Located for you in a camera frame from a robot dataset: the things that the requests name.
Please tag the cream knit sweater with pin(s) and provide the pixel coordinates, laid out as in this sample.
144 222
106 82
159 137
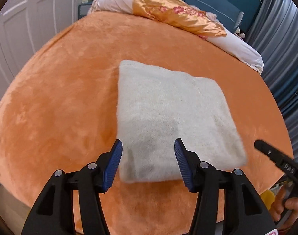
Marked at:
156 106

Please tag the white long pillow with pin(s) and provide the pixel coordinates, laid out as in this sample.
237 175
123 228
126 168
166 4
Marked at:
231 44

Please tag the white panelled wardrobe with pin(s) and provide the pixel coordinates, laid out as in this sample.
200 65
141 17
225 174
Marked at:
27 25

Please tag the orange floral satin quilt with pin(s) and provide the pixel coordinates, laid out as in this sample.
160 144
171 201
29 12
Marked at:
179 14

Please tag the grey blue curtain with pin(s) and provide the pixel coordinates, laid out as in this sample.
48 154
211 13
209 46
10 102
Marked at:
274 34

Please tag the orange plush bed cover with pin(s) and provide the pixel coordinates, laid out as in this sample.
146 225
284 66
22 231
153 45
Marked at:
60 110

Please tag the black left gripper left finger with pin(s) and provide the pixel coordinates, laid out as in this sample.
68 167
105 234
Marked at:
52 212

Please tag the small bedside table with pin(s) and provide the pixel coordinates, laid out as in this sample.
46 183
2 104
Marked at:
83 9

